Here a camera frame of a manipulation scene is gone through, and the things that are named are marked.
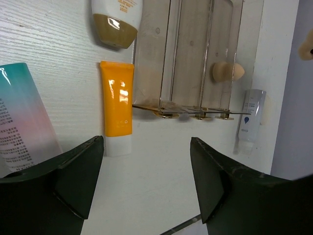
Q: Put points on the clear right organizer bin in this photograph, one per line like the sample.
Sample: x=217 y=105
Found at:
x=221 y=45

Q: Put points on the beige makeup sponge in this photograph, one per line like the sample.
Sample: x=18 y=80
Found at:
x=224 y=71
x=305 y=51

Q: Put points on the clear organizer bin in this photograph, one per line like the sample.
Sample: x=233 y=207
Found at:
x=154 y=57
x=221 y=45
x=185 y=61

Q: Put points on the clear left organizer bin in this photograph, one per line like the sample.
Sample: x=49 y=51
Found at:
x=154 y=57

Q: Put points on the clear white cosmetic tube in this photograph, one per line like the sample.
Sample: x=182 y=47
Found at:
x=250 y=120

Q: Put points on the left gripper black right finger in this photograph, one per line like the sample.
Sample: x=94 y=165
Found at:
x=235 y=199

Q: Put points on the clear middle organizer bin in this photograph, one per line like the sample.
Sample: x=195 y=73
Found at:
x=185 y=61

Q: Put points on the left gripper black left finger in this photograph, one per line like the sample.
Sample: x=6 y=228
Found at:
x=53 y=197

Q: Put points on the orange cream tube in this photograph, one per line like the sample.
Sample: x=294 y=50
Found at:
x=117 y=81

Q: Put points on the white bottle brown cap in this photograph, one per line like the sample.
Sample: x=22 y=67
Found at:
x=117 y=21

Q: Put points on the teal pink gradient tube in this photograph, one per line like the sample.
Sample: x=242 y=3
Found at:
x=27 y=136

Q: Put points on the round white powder puff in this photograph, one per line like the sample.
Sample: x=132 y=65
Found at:
x=266 y=114

